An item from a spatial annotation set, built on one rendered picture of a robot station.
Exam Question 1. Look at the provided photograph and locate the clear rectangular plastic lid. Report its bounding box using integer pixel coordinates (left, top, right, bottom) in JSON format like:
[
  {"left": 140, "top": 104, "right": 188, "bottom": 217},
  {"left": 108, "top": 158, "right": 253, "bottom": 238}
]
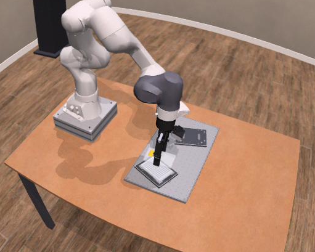
[{"left": 143, "top": 147, "right": 176, "bottom": 169}]

